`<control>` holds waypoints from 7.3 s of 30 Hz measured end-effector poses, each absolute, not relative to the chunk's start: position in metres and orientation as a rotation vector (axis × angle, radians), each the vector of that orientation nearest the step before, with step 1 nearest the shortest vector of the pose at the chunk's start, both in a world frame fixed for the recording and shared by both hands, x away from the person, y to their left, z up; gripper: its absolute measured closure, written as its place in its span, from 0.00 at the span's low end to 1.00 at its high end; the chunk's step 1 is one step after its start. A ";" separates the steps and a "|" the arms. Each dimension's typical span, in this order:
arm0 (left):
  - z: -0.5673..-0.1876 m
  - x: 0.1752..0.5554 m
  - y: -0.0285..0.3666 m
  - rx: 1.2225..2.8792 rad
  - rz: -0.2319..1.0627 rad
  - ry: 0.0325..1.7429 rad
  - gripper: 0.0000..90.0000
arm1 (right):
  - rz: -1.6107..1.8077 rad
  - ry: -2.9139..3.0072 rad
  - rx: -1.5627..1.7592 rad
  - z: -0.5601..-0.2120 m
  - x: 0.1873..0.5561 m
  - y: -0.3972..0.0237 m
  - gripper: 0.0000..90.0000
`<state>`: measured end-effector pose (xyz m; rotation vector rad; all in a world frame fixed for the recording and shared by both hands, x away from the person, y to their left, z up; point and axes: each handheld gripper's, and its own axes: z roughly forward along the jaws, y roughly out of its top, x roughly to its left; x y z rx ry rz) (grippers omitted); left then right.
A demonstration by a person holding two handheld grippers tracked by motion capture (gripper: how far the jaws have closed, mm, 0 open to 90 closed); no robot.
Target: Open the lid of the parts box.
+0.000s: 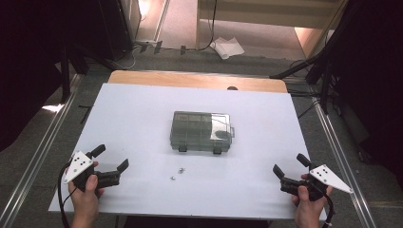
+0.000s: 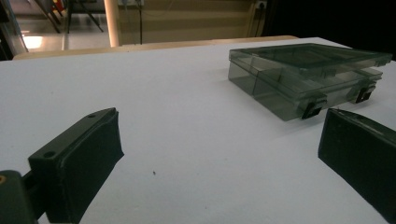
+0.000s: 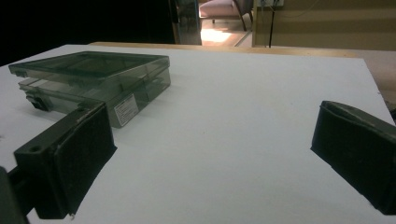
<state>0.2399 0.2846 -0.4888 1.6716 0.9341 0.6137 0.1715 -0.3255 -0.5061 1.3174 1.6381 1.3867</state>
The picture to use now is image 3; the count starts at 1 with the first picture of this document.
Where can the white board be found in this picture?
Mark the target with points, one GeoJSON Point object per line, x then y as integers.
{"type": "Point", "coordinates": [218, 109]}

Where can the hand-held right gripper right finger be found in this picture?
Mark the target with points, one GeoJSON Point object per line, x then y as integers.
{"type": "Point", "coordinates": [358, 149]}

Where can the dark cabinet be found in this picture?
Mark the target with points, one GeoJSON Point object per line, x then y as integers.
{"type": "Point", "coordinates": [188, 21]}

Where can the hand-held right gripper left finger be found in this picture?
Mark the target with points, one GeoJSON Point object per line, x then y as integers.
{"type": "Point", "coordinates": [77, 155]}

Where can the beige wooden cabinet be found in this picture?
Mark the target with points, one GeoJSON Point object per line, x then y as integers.
{"type": "Point", "coordinates": [327, 28]}

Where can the pink upholstered chair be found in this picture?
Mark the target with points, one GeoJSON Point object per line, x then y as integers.
{"type": "Point", "coordinates": [218, 7]}

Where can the clear plastic compartment box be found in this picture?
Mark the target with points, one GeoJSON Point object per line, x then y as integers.
{"type": "Point", "coordinates": [93, 65]}

